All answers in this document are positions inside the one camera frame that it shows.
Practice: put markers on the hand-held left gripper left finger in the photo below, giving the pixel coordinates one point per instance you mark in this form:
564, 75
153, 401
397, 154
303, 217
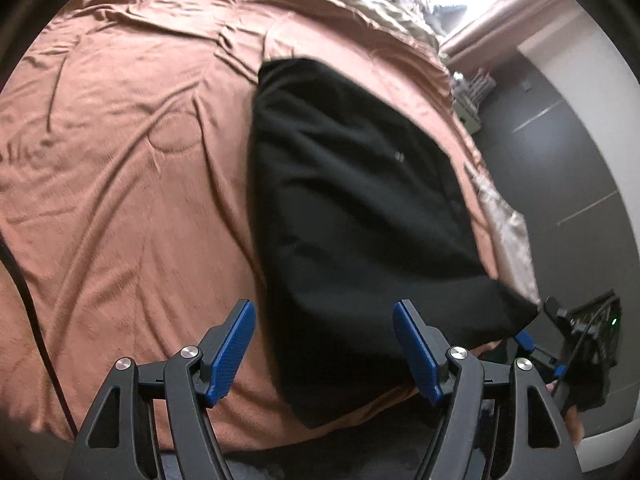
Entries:
229, 352

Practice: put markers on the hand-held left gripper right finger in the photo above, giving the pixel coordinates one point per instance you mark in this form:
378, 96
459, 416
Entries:
419, 352

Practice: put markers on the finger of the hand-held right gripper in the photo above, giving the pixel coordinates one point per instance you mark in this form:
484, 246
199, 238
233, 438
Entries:
525, 341

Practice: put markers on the black button shirt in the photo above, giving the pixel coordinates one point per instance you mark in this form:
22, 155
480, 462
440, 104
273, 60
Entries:
360, 220

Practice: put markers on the person's right hand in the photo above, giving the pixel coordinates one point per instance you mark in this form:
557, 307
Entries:
574, 425

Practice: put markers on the beige folded blanket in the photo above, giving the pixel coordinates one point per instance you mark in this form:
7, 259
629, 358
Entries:
510, 240

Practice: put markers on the brown duvet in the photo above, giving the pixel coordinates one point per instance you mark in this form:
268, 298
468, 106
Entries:
130, 160

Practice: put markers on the white nightstand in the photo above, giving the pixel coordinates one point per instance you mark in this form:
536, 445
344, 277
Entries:
470, 105

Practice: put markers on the pink curtain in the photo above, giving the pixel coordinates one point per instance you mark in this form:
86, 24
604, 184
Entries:
500, 15

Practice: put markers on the beige quilt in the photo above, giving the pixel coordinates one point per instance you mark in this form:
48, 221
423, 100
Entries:
370, 5

